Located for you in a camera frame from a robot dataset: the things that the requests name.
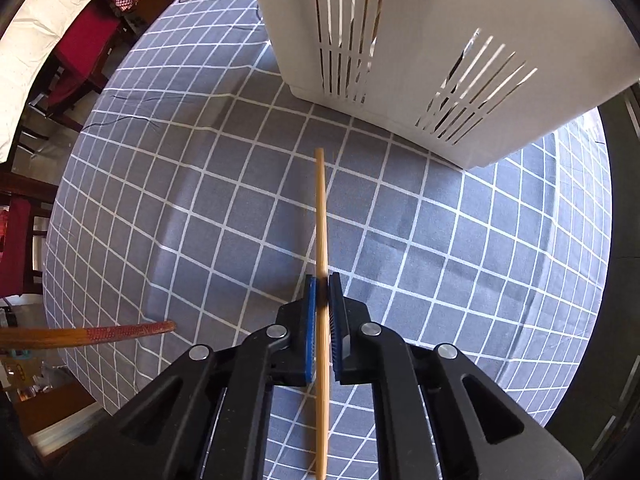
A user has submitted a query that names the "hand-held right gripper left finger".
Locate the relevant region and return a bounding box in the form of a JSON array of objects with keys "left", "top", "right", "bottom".
[{"left": 97, "top": 274, "right": 321, "bottom": 480}]

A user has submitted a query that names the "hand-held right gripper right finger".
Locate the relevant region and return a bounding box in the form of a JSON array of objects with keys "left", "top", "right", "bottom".
[{"left": 327, "top": 272, "right": 583, "bottom": 480}]

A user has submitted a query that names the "light bamboo chopstick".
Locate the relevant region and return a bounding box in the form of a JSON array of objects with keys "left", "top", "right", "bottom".
[{"left": 312, "top": 147, "right": 332, "bottom": 478}]

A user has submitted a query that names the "chopstick with red patterned end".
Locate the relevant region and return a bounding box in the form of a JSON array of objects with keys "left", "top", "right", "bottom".
[{"left": 0, "top": 320, "right": 177, "bottom": 350}]

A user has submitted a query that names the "white plastic utensil holder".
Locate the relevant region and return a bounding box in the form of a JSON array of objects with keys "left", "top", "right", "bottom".
[{"left": 245, "top": 0, "right": 640, "bottom": 170}]

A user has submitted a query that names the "grey checked tablecloth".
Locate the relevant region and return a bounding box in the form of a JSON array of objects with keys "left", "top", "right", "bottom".
[{"left": 42, "top": 0, "right": 613, "bottom": 480}]

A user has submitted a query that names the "wooden chair with red cushion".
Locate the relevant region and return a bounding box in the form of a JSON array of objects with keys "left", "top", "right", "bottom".
[
  {"left": 37, "top": 0, "right": 127, "bottom": 117},
  {"left": 0, "top": 170, "right": 62, "bottom": 297}
]

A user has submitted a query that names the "white cushion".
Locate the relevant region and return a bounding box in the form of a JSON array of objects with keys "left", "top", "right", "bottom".
[{"left": 0, "top": 0, "right": 99, "bottom": 162}]

